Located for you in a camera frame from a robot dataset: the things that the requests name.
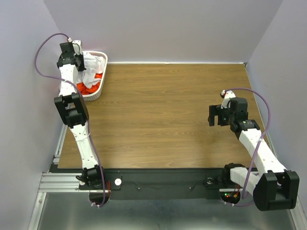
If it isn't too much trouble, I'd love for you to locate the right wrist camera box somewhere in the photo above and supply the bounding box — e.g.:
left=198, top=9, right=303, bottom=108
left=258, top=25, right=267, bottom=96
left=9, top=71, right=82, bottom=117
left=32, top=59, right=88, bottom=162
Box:
left=221, top=90, right=236, bottom=109

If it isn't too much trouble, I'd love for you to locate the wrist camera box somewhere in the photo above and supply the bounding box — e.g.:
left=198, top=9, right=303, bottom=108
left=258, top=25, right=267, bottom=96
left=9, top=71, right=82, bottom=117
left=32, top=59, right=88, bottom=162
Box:
left=72, top=40, right=83, bottom=55
left=221, top=90, right=236, bottom=109

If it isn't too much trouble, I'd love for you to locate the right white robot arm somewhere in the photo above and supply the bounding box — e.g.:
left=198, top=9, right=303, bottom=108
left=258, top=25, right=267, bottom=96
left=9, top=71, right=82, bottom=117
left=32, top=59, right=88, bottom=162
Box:
left=208, top=96, right=299, bottom=211

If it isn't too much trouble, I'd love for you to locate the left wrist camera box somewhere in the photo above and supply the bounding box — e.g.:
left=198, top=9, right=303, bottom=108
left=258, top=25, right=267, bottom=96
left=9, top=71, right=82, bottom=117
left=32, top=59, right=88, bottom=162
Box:
left=72, top=40, right=83, bottom=55

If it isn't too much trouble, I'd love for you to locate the orange t shirt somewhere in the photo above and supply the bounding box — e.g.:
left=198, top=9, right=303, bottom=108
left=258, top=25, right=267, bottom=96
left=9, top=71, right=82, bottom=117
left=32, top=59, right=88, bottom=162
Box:
left=77, top=73, right=102, bottom=95

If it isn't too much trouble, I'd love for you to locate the white t shirt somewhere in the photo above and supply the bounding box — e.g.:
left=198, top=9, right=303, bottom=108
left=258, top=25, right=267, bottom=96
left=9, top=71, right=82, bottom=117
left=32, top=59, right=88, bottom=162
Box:
left=76, top=52, right=105, bottom=89

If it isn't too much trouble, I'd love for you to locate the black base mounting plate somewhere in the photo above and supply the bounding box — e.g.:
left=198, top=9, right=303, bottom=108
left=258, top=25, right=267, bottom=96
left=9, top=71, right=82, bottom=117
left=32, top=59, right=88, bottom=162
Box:
left=50, top=166, right=240, bottom=201

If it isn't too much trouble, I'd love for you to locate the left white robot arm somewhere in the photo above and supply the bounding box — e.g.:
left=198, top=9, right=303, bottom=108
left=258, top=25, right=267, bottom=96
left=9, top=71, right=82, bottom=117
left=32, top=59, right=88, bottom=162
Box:
left=54, top=39, right=107, bottom=189

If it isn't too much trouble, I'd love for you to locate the aluminium frame rail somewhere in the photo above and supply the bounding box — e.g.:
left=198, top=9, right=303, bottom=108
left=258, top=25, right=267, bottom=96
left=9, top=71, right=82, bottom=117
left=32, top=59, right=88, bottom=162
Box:
left=27, top=124, right=82, bottom=230

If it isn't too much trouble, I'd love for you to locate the white plastic laundry basket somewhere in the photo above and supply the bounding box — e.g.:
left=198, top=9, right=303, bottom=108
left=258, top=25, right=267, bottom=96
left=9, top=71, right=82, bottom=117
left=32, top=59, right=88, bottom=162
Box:
left=58, top=50, right=108, bottom=102

